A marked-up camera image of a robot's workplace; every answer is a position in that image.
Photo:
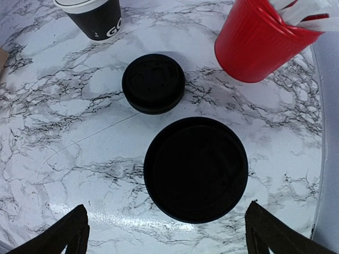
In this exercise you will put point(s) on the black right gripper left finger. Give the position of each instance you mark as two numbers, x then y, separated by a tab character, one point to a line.
69	234

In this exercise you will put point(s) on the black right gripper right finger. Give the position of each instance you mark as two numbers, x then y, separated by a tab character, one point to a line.
265	233

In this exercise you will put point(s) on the brown paper bag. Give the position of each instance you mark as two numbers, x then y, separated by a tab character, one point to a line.
3	60

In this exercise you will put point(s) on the stack of paper coffee cups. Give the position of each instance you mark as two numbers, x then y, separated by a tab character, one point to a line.
98	19

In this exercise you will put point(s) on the stack of black lids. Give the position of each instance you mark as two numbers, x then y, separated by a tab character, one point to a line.
153	84

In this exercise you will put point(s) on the red utensil cup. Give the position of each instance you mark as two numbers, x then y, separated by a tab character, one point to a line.
258	37

